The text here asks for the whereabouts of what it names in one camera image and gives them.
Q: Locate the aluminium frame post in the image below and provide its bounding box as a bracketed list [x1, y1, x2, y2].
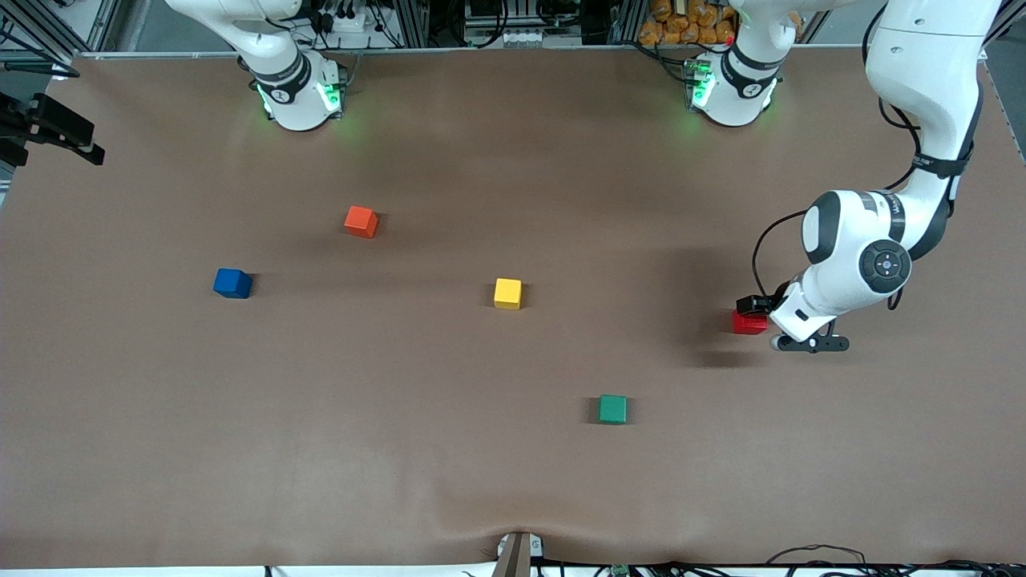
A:
[0, 0, 121, 55]
[980, 0, 1026, 65]

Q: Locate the orange block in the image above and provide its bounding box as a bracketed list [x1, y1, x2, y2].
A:
[344, 205, 379, 240]

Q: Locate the metal table clamp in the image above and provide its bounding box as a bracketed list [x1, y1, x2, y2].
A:
[493, 531, 544, 577]

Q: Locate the black cable bundle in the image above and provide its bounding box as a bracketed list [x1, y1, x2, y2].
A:
[665, 543, 1026, 577]

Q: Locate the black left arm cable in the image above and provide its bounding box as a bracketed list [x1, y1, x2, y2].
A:
[751, 4, 923, 313]

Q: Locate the table cover mat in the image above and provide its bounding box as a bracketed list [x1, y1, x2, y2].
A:
[0, 44, 1026, 571]

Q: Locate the blue block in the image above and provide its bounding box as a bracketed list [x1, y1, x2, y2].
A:
[213, 268, 253, 300]

